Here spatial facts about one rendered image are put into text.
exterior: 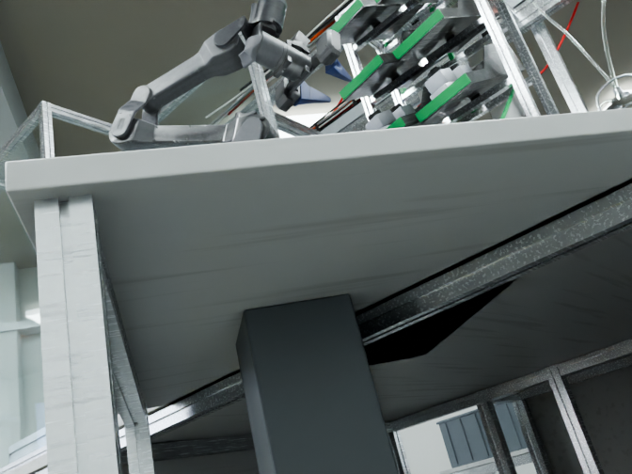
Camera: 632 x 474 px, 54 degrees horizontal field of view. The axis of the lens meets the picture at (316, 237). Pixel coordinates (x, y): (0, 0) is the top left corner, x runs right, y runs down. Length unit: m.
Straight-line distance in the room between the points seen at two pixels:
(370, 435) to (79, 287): 0.48
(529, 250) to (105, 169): 0.58
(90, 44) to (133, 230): 2.97
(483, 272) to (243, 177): 0.47
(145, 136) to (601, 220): 0.77
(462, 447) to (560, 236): 2.51
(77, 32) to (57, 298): 3.03
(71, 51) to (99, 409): 3.19
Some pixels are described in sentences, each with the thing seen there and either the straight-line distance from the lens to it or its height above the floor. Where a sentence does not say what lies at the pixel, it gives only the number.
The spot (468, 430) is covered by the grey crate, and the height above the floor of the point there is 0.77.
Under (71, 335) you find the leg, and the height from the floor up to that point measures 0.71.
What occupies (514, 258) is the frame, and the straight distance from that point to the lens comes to 0.90.
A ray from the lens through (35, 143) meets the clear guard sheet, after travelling 2.31.
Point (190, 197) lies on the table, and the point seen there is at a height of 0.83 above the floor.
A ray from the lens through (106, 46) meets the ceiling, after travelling 3.57.
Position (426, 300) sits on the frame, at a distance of 0.96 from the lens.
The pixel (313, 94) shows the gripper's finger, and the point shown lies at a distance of 1.29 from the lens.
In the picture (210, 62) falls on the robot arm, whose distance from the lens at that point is 1.22.
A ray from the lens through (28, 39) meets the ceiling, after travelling 3.55.
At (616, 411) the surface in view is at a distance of 2.67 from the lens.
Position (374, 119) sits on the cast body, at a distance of 1.31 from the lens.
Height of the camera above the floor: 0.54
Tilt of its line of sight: 24 degrees up
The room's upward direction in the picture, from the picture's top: 14 degrees counter-clockwise
